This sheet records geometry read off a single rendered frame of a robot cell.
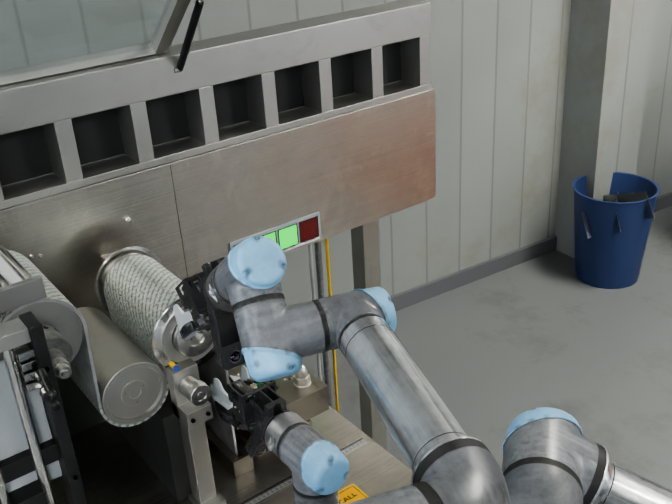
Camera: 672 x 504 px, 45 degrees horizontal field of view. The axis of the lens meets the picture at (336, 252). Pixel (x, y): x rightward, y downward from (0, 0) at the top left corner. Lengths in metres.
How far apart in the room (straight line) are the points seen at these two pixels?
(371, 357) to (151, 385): 0.55
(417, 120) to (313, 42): 0.39
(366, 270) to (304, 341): 1.26
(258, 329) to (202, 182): 0.72
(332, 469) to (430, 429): 0.41
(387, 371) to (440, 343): 2.65
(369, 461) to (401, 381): 0.70
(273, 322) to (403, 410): 0.24
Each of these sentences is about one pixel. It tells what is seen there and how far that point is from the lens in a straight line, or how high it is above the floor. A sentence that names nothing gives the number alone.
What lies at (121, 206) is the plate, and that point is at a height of 1.38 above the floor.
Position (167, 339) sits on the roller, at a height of 1.26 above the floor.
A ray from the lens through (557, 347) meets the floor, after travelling 3.70.
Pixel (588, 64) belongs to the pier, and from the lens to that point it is 4.09.
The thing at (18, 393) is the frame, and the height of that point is 1.34.
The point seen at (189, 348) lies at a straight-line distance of 1.47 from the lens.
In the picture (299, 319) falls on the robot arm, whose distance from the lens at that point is 1.12.
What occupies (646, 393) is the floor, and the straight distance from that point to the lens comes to 3.50.
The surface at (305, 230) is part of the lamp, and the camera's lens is 1.96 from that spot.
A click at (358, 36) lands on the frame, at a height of 1.61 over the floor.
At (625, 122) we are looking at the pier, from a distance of 4.25.
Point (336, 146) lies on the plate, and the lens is 1.96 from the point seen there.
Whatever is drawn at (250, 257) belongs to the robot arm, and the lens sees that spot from 1.11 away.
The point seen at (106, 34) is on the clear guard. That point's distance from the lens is 1.60.
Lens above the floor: 2.01
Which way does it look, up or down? 27 degrees down
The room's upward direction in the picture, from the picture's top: 4 degrees counter-clockwise
